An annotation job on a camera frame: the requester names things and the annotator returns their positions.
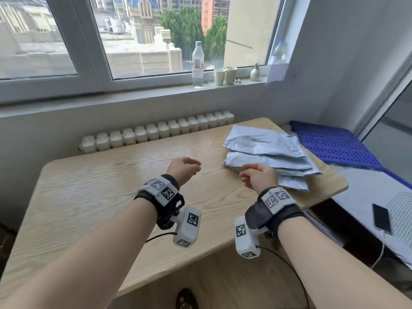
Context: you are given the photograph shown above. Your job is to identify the thin black camera cable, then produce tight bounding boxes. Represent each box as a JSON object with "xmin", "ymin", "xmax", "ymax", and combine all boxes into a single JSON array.
[
  {"xmin": 256, "ymin": 246, "xmax": 311, "ymax": 309},
  {"xmin": 145, "ymin": 232, "xmax": 178, "ymax": 244}
]

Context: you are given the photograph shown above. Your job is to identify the person's right forearm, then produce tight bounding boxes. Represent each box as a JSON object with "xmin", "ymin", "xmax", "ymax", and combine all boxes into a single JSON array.
[{"xmin": 277, "ymin": 216, "xmax": 412, "ymax": 309}]

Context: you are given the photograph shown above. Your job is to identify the clear plastic bottle red label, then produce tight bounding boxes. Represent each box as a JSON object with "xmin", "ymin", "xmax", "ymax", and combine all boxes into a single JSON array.
[{"xmin": 192, "ymin": 41, "xmax": 205, "ymax": 89}]

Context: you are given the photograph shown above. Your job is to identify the person's black shoe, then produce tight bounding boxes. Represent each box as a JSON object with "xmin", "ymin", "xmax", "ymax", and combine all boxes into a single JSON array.
[{"xmin": 175, "ymin": 288, "xmax": 199, "ymax": 309}]

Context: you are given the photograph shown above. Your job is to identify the beige window cover sheet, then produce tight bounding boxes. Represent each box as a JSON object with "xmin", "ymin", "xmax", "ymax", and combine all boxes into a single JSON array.
[{"xmin": 224, "ymin": 0, "xmax": 283, "ymax": 69}]

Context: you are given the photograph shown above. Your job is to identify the white charging cable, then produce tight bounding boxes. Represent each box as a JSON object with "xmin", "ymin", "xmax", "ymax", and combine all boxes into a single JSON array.
[{"xmin": 370, "ymin": 230, "xmax": 386, "ymax": 270}]

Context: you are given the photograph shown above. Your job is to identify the person's left forearm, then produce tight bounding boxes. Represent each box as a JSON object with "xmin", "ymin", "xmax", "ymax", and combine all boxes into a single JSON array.
[{"xmin": 0, "ymin": 197, "xmax": 158, "ymax": 309}]

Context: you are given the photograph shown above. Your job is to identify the person's right hand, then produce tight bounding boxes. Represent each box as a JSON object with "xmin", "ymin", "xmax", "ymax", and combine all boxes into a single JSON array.
[{"xmin": 239, "ymin": 163, "xmax": 279, "ymax": 195}]

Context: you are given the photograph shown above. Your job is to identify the grey framed glass door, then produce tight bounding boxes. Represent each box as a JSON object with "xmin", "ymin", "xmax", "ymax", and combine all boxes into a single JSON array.
[{"xmin": 357, "ymin": 66, "xmax": 412, "ymax": 187}]

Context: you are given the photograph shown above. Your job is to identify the white radiator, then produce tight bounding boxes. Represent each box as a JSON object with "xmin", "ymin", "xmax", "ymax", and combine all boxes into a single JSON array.
[{"xmin": 79, "ymin": 110, "xmax": 235, "ymax": 154}]

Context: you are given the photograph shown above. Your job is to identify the white wrist camera with markers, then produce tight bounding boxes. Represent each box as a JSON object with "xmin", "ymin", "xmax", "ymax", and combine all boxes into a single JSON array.
[
  {"xmin": 170, "ymin": 206, "xmax": 203, "ymax": 249},
  {"xmin": 234, "ymin": 216, "xmax": 270, "ymax": 260}
]

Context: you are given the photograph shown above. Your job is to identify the black smartphone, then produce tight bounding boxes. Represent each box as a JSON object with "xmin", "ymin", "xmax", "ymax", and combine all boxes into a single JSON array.
[{"xmin": 372, "ymin": 203, "xmax": 393, "ymax": 235}]

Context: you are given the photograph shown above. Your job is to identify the person's left hand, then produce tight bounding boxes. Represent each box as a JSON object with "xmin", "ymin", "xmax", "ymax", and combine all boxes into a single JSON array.
[{"xmin": 166, "ymin": 157, "xmax": 203, "ymax": 188}]

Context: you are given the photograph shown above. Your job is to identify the black wrist strap white markers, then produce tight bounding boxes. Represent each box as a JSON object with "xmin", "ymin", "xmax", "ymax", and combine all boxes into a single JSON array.
[
  {"xmin": 244, "ymin": 187, "xmax": 306, "ymax": 239},
  {"xmin": 134, "ymin": 174, "xmax": 186, "ymax": 230}
]

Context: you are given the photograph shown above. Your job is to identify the blue perforated plastic panel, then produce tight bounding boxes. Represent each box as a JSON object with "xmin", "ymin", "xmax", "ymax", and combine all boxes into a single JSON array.
[{"xmin": 289, "ymin": 120, "xmax": 412, "ymax": 190}]

